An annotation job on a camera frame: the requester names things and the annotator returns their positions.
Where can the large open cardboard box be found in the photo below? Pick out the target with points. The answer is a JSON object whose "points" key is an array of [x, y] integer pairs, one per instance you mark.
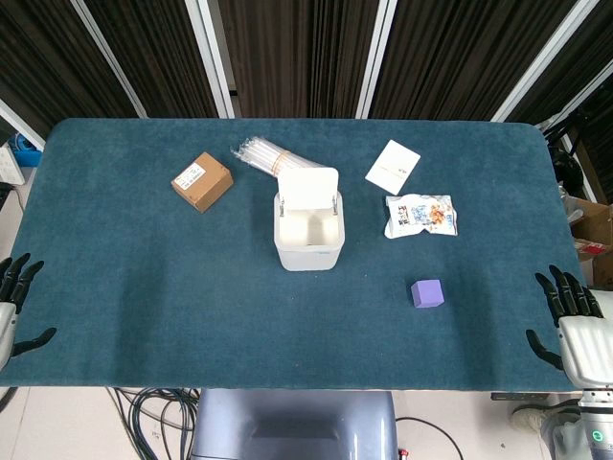
{"points": [[596, 235]]}

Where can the brown cardboard box with label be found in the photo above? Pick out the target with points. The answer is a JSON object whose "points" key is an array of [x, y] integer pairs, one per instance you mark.
{"points": [[202, 182]]}

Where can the white paper card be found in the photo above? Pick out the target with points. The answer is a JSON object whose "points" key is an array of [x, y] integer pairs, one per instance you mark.
{"points": [[392, 167]]}

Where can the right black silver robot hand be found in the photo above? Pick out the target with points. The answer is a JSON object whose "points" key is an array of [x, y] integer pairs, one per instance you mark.
{"points": [[586, 345]]}

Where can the white aluminium frame post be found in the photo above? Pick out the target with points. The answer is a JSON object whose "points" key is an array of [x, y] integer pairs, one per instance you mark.
{"points": [[110, 55], [211, 57], [21, 124], [543, 62], [378, 55]]}

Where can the dark pleated curtain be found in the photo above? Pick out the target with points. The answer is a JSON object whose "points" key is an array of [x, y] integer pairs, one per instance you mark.
{"points": [[297, 52]]}

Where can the white power strip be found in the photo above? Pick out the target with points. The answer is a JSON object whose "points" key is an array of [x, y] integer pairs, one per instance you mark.
{"points": [[10, 165]]}

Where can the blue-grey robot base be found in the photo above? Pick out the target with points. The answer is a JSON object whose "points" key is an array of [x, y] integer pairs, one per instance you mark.
{"points": [[294, 426]]}

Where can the grey shoe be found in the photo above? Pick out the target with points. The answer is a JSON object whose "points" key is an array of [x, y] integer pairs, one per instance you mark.
{"points": [[527, 417]]}

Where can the bundle of wrapped straws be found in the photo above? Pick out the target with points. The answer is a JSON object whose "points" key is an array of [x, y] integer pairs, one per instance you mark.
{"points": [[265, 155]]}

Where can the blue plastic box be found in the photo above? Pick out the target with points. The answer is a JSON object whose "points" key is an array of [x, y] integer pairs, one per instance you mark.
{"points": [[26, 151]]}

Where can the white open-lid bin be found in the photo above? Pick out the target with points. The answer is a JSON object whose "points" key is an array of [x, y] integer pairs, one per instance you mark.
{"points": [[310, 225]]}

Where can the teal table mat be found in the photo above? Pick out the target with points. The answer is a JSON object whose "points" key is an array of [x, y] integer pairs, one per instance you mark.
{"points": [[201, 297]]}

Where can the black bag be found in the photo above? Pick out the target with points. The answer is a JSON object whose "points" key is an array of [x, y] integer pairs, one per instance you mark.
{"points": [[565, 165]]}

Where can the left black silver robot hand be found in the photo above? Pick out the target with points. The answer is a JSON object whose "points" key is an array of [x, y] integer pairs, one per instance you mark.
{"points": [[6, 321]]}

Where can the white printed snack packet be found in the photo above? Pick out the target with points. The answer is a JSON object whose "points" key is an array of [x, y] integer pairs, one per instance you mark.
{"points": [[421, 215]]}

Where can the purple foam cube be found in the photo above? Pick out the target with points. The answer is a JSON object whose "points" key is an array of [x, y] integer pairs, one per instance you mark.
{"points": [[427, 293]]}

